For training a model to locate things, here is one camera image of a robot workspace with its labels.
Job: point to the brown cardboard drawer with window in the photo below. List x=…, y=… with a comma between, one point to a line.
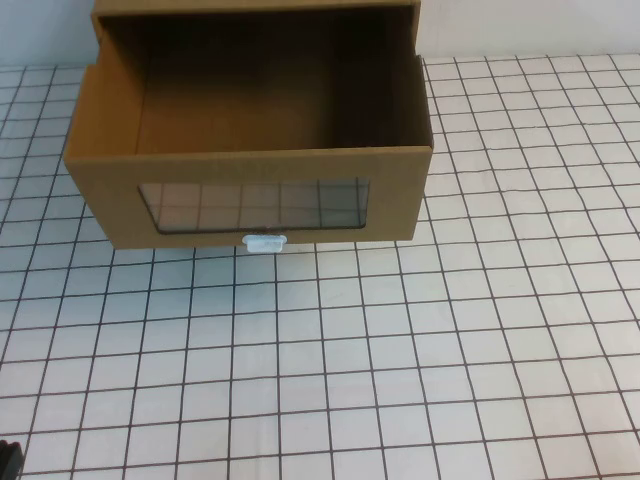
x=100, y=200

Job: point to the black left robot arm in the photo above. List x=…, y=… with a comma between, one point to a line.
x=9, y=462

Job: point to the white black grid tablecloth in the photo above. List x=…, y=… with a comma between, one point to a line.
x=350, y=375

